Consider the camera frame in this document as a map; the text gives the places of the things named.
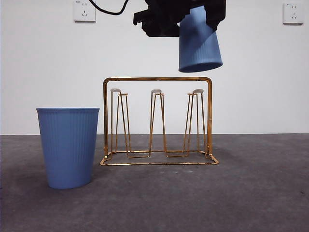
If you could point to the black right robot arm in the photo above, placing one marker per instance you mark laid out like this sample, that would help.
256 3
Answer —
164 14

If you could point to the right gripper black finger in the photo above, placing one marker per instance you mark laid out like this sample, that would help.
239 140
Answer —
216 12

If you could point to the white wall power socket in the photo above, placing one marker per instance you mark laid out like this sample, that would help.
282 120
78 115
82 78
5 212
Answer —
82 18
292 20

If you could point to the blue ribbed plastic cup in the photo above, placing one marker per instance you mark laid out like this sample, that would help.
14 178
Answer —
68 149
198 48

